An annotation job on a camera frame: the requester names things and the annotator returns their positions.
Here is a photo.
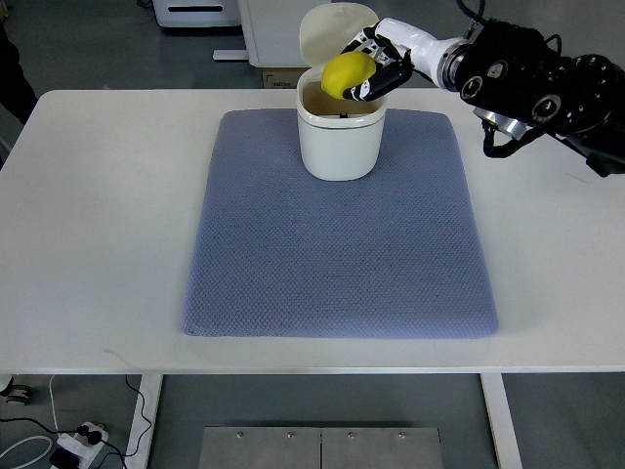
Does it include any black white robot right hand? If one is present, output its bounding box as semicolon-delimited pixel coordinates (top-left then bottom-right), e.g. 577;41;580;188
340;19;468;102

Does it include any yellow lemon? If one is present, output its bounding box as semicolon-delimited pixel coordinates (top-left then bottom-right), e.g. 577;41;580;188
321;51;376;100

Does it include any white trash can with lid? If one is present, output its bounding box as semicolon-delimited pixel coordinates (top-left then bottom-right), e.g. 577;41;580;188
296;3;387;181

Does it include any cardboard box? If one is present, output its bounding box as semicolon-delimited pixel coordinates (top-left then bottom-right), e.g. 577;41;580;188
262;67;306;89

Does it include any white cabinet base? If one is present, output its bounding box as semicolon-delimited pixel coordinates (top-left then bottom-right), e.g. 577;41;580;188
213;0;326;68

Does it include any blue quilted mat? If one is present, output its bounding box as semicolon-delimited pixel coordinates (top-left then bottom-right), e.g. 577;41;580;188
182;109;498;339

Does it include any white machine with dark slot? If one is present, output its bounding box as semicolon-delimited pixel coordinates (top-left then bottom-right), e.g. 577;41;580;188
152;0;240;28

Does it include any person in dark clothes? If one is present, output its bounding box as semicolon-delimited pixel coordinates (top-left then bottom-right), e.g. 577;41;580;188
1;25;38;125

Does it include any white table left leg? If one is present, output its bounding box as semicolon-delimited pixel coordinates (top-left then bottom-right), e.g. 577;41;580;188
124;374;163;469

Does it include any white table leg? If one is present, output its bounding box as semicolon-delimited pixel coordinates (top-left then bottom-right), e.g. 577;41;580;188
124;374;163;469
479;373;522;469

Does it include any white table right leg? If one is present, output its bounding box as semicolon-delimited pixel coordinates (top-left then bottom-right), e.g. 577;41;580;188
479;373;522;469

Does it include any metal floor plate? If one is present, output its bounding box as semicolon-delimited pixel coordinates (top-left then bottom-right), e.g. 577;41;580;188
199;426;443;468

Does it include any white power strip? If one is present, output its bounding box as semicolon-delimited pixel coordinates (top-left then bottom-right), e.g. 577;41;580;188
49;422;108;469

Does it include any white cable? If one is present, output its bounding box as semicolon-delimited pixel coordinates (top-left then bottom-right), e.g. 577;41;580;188
0;375;63;469

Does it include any black power cable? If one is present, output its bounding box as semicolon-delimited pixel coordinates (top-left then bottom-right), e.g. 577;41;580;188
0;374;153;469

